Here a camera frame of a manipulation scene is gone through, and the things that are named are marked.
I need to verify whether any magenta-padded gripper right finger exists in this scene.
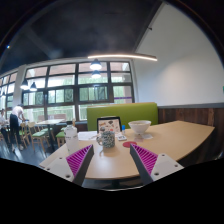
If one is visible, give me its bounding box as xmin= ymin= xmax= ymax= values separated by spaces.
xmin=129 ymin=143 xmax=185 ymax=186

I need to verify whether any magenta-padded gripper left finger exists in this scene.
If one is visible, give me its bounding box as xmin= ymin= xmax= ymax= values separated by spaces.
xmin=43 ymin=143 xmax=95 ymax=187

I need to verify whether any clear plastic water bottle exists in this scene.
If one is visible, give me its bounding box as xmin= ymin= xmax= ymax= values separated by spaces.
xmin=64 ymin=120 xmax=80 ymax=155

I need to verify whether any flat round red coaster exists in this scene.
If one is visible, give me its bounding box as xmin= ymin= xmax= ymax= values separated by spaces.
xmin=122 ymin=140 xmax=138 ymax=149

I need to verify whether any crumpled clear plastic wrapper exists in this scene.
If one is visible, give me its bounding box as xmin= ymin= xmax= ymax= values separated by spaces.
xmin=138 ymin=133 xmax=154 ymax=140

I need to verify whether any white ceramic bowl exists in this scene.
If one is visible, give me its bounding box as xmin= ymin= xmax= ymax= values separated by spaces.
xmin=128 ymin=119 xmax=152 ymax=136

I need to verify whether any green speckled white mug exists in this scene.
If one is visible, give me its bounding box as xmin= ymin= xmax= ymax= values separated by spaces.
xmin=96 ymin=130 xmax=116 ymax=149

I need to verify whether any group of green-seated wooden chairs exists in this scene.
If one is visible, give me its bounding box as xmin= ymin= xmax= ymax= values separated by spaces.
xmin=18 ymin=119 xmax=68 ymax=151

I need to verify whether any light wooden dining table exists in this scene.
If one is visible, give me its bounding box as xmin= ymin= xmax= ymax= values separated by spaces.
xmin=34 ymin=118 xmax=66 ymax=149

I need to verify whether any black-framed stickered tablet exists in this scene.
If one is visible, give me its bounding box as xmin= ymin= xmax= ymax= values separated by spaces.
xmin=96 ymin=115 xmax=123 ymax=135

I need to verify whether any green upholstered bench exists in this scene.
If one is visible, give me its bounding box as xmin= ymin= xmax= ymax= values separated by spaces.
xmin=86 ymin=102 xmax=159 ymax=132

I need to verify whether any large black-framed window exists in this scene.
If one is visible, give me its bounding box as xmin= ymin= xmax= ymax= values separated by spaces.
xmin=0 ymin=60 xmax=135 ymax=123

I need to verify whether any person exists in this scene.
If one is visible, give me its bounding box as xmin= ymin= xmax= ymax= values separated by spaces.
xmin=9 ymin=103 xmax=27 ymax=153
xmin=0 ymin=108 xmax=10 ymax=141

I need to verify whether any group of pendant lamps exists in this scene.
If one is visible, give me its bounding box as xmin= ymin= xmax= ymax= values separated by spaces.
xmin=19 ymin=58 xmax=103 ymax=92

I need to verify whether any curved linear ceiling light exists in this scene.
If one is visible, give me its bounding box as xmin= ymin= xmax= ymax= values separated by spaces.
xmin=87 ymin=53 xmax=158 ymax=62

